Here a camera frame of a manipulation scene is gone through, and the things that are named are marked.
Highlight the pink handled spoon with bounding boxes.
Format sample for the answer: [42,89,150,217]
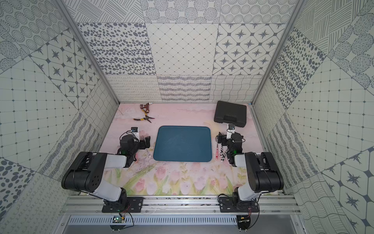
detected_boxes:
[215,136,220,160]

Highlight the black plastic tool case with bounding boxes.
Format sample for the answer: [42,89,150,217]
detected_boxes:
[214,101,247,127]

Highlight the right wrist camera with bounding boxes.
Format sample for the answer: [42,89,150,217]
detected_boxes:
[227,124,235,139]

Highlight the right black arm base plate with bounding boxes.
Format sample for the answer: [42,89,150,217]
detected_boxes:
[218,196,260,213]

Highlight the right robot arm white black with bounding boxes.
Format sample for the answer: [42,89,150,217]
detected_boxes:
[216,132,284,210]

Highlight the controller board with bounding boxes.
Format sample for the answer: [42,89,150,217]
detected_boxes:
[236,215,251,232]
[110,216,126,232]

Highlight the left controller board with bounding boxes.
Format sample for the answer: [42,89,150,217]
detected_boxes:
[110,216,126,232]

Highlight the dark red hand tool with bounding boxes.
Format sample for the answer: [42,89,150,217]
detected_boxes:
[139,102,153,114]

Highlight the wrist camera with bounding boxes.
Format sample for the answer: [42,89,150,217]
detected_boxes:
[227,124,235,139]
[131,127,140,140]

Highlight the teal plastic tray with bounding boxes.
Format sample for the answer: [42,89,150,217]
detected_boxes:
[153,126,212,162]

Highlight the yellow handled pliers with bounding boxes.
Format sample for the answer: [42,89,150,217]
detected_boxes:
[133,115,154,123]

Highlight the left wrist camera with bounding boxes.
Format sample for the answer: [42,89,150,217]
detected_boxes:
[131,127,140,140]

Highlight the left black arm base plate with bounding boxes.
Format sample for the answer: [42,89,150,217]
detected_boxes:
[102,197,144,213]

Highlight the cow pattern handled fork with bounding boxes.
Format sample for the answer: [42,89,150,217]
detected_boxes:
[220,146,226,161]

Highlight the white perforated cable duct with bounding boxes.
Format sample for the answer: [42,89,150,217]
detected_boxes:
[68,215,237,225]

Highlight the pink floral table mat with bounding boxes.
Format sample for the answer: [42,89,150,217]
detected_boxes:
[100,103,248,196]

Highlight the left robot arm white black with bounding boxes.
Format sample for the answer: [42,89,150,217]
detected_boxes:
[61,133,151,207]

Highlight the right controller board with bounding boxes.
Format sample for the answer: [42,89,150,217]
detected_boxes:
[236,215,251,232]

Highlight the aluminium mounting rail frame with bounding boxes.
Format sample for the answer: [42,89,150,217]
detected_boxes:
[61,195,301,215]

